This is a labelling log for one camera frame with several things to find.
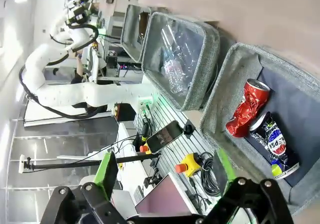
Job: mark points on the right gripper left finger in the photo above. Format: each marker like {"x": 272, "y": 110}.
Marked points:
{"x": 85, "y": 204}

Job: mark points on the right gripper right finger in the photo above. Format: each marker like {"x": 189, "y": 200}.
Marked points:
{"x": 250, "y": 204}

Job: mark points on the crushed black Pepsi can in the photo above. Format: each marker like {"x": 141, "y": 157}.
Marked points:
{"x": 272, "y": 144}

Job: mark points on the crushed red soda can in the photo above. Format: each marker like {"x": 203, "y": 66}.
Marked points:
{"x": 246, "y": 106}

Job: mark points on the large clear plastic bottle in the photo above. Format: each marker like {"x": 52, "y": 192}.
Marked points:
{"x": 180, "y": 39}

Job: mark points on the small water bottle blue cap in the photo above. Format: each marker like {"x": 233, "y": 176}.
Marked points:
{"x": 173, "y": 71}

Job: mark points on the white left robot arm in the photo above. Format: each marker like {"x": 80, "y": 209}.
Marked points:
{"x": 75, "y": 94}

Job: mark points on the grey fabric basket Bottle label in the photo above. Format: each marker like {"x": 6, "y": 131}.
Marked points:
{"x": 130, "y": 37}

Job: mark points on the grey fabric basket Can label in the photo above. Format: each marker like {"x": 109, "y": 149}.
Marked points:
{"x": 225, "y": 84}

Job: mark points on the grey fabric basket Plastic label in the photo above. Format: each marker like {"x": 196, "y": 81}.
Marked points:
{"x": 200, "y": 71}

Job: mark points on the brown glass beer bottle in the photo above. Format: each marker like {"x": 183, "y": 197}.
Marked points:
{"x": 144, "y": 20}

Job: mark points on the yellow emergency stop button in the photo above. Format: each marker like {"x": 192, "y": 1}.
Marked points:
{"x": 191, "y": 165}

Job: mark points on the flat dark monitor screen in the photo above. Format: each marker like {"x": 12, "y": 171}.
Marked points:
{"x": 165, "y": 196}

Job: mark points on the small orange emergency stop button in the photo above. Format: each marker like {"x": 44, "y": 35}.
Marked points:
{"x": 143, "y": 148}

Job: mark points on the seated person in dark shirt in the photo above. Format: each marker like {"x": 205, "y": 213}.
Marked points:
{"x": 78, "y": 76}

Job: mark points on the grooved aluminium mounting plate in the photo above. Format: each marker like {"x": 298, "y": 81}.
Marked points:
{"x": 172, "y": 159}

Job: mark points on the black round puck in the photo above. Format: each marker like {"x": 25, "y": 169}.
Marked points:
{"x": 189, "y": 129}

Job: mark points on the black smartphone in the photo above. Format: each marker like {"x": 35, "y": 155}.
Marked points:
{"x": 163, "y": 136}

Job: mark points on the black camera boom rod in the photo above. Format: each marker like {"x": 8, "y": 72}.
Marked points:
{"x": 75, "y": 164}

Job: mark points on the white camera on mount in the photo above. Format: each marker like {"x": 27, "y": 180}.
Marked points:
{"x": 22, "y": 163}

